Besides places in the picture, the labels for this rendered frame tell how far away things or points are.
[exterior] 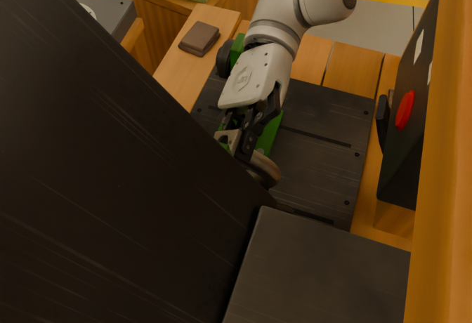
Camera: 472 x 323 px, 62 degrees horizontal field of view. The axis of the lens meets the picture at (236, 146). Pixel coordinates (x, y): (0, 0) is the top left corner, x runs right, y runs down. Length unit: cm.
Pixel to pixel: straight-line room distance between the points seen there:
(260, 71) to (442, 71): 36
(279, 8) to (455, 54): 43
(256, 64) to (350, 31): 206
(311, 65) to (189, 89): 34
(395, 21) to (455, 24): 254
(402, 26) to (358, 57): 160
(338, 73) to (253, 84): 57
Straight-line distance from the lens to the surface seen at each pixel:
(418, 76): 34
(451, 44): 22
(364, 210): 89
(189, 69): 105
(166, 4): 147
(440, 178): 17
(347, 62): 113
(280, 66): 56
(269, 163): 58
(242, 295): 43
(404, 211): 79
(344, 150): 93
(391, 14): 281
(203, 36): 110
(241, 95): 56
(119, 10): 125
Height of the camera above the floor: 166
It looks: 58 degrees down
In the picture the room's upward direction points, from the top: straight up
